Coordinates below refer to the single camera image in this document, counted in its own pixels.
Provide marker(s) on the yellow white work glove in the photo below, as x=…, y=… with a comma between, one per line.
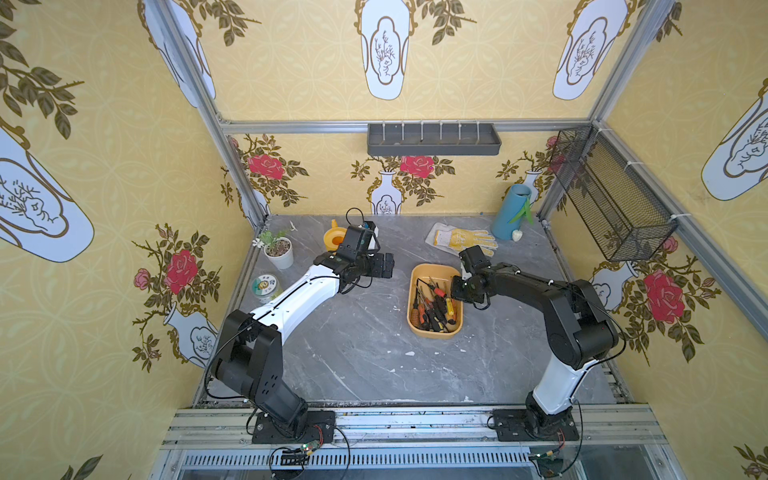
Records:
x=453, y=240

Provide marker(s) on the yellow storage box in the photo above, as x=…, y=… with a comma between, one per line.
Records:
x=433, y=312

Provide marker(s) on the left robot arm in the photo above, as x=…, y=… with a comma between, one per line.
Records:
x=249, y=355

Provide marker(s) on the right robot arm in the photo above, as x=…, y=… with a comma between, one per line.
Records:
x=579, y=331

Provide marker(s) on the yellow watering can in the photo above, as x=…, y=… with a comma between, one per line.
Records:
x=334, y=237

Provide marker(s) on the round tape tin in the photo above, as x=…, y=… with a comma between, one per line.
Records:
x=266, y=287

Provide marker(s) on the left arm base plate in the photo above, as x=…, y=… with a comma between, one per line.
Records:
x=309, y=426

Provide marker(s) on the black wire mesh basket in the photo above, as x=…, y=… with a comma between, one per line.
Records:
x=627, y=220

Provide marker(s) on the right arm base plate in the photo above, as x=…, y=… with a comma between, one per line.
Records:
x=521, y=425

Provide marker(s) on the teal vase with flower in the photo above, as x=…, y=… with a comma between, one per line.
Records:
x=515, y=209

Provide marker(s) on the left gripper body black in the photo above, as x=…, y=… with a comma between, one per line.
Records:
x=372, y=264

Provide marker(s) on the white potted plant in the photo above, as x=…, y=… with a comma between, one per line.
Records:
x=277, y=247

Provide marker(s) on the grey wall shelf rack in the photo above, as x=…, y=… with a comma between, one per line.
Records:
x=433, y=138

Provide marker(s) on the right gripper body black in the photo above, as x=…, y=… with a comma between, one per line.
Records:
x=464, y=288

